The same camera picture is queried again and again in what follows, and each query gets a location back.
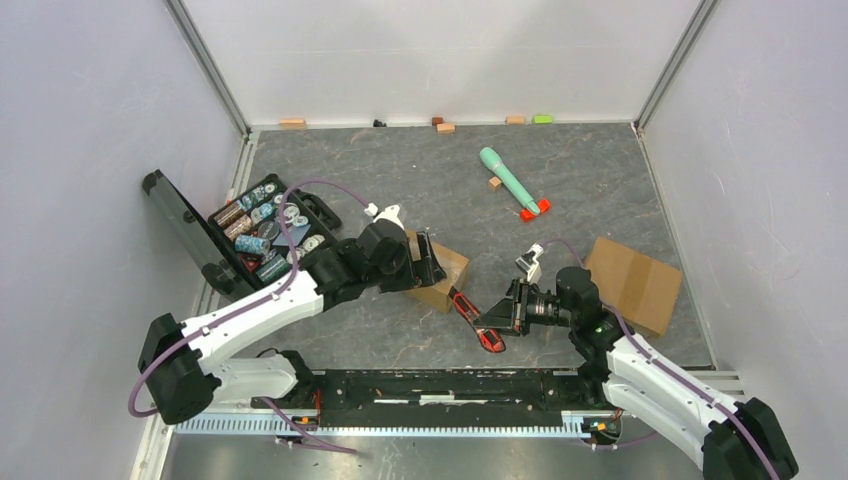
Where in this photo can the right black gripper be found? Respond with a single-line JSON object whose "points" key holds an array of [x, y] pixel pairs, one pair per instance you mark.
{"points": [[509, 312]]}

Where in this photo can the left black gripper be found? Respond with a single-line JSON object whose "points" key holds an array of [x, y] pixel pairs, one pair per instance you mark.
{"points": [[424, 271]]}

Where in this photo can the brown cardboard express box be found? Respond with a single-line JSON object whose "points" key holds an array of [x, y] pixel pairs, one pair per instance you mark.
{"points": [[451, 273]]}

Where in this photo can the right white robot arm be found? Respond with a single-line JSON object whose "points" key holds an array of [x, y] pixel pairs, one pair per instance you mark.
{"points": [[724, 437]]}

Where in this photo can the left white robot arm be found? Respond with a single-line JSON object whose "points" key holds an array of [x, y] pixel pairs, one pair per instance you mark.
{"points": [[187, 366]]}

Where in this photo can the flat brown cardboard box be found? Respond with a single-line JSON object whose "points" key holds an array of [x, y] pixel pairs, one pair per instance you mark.
{"points": [[643, 289]]}

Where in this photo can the small brown wooden cube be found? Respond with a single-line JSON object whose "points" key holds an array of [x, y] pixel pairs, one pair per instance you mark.
{"points": [[494, 184]]}

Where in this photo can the black case with poker chips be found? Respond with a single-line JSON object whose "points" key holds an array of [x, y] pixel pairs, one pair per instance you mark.
{"points": [[253, 250]]}

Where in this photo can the tan block far left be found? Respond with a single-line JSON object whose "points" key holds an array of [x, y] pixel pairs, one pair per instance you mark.
{"points": [[292, 123]]}

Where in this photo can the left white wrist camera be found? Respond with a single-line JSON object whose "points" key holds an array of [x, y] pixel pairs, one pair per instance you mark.
{"points": [[394, 214]]}

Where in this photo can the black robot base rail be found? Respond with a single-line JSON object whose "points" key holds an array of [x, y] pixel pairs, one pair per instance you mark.
{"points": [[518, 397]]}

